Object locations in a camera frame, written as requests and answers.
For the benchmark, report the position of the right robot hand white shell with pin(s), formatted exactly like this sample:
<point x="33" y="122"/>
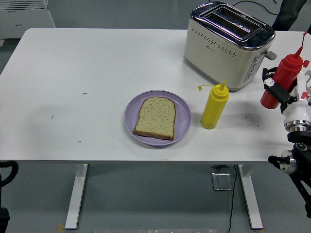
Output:
<point x="297" y="109"/>

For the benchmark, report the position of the red squeeze bottle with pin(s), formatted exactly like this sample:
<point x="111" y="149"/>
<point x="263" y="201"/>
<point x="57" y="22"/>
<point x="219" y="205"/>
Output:
<point x="288" y="70"/>

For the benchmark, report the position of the slice of bread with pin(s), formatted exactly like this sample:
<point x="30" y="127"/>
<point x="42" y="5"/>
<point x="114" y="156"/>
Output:
<point x="155" y="119"/>

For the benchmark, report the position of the yellow squeeze bottle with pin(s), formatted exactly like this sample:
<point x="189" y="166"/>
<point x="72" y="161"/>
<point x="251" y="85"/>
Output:
<point x="215" y="106"/>

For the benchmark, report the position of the person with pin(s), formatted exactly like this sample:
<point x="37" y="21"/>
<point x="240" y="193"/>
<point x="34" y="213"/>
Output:
<point x="286" y="14"/>

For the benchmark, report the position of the cream and chrome toaster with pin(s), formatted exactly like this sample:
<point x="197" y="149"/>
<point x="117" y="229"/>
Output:
<point x="218" y="53"/>

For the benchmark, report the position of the white table leg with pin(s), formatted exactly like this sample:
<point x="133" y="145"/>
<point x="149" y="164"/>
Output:
<point x="76" y="194"/>
<point x="251" y="199"/>

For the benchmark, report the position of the metal floor socket plate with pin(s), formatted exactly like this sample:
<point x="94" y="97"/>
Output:
<point x="222" y="182"/>

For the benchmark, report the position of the purple round plate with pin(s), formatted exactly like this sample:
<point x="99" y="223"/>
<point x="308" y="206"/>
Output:
<point x="182" y="116"/>

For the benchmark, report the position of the white floor appliance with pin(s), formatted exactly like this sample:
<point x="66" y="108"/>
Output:
<point x="24" y="19"/>

